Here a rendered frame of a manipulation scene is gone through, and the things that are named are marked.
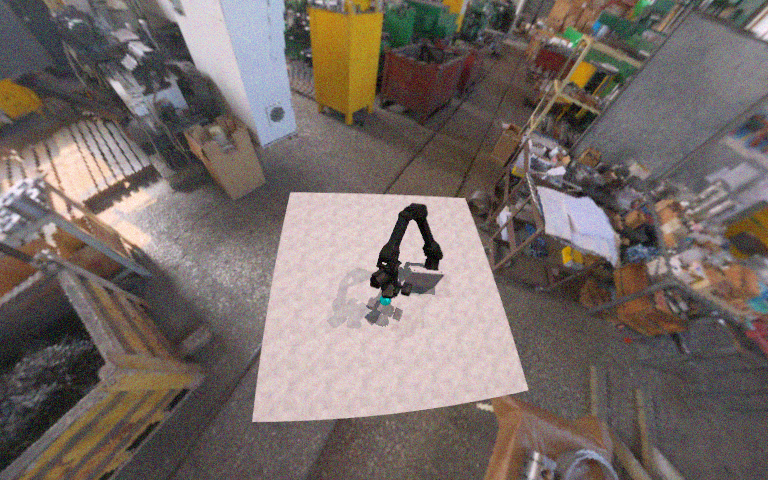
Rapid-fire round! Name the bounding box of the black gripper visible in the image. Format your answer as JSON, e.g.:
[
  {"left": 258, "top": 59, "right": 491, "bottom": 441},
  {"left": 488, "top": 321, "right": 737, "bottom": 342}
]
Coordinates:
[{"left": 387, "top": 277, "right": 412, "bottom": 296}]

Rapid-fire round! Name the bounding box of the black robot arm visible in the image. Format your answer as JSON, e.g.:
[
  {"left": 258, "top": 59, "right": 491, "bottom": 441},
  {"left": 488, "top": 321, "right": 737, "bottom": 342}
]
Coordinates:
[{"left": 370, "top": 203, "right": 443, "bottom": 299}]

